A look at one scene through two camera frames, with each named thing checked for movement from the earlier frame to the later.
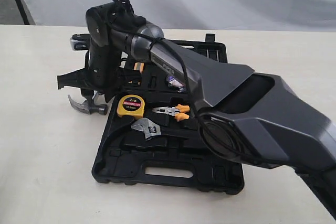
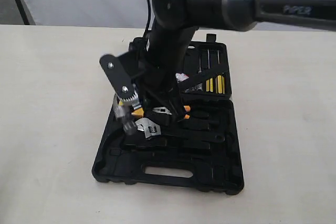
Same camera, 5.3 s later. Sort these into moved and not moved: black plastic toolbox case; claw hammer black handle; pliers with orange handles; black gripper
Moved: black gripper; claw hammer black handle
Not moved: pliers with orange handles; black plastic toolbox case
